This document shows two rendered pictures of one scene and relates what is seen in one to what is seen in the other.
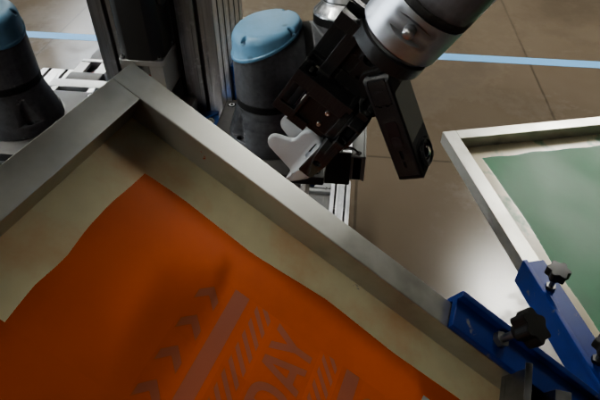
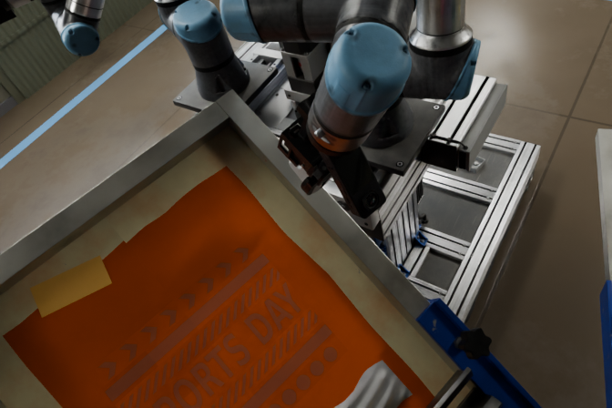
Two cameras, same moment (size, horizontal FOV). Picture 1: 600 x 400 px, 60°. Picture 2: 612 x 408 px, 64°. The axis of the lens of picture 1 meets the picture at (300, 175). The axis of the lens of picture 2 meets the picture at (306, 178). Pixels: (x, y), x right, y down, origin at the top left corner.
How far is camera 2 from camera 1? 0.37 m
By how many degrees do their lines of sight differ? 29
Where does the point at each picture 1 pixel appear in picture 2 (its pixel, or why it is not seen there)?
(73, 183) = (180, 168)
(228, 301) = (254, 259)
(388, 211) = (581, 181)
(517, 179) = not seen: outside the picture
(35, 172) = (152, 164)
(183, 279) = (229, 239)
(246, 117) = not seen: hidden behind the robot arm
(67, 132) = (177, 139)
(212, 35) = not seen: hidden behind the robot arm
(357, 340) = (341, 308)
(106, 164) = (203, 158)
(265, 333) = (272, 285)
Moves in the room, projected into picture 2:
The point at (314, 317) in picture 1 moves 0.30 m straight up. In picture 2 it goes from (313, 284) to (261, 158)
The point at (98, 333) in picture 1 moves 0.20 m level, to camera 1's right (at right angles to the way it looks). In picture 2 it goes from (170, 260) to (279, 300)
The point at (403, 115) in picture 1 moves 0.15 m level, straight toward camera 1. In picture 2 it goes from (342, 177) to (262, 265)
